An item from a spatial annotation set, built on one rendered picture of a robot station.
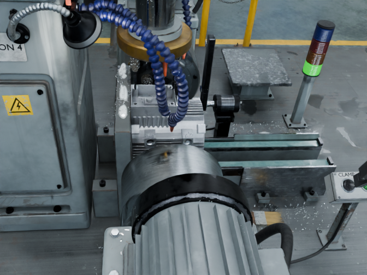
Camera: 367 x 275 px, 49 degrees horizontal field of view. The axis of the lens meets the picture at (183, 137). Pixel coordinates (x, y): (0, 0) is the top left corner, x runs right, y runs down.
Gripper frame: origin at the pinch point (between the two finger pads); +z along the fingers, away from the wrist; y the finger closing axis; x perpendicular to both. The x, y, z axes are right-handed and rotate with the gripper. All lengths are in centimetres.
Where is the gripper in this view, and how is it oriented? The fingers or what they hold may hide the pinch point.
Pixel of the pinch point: (364, 178)
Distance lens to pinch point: 101.7
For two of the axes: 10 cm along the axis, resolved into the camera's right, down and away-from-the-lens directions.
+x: 0.6, 9.4, -3.3
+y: -9.9, 0.2, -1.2
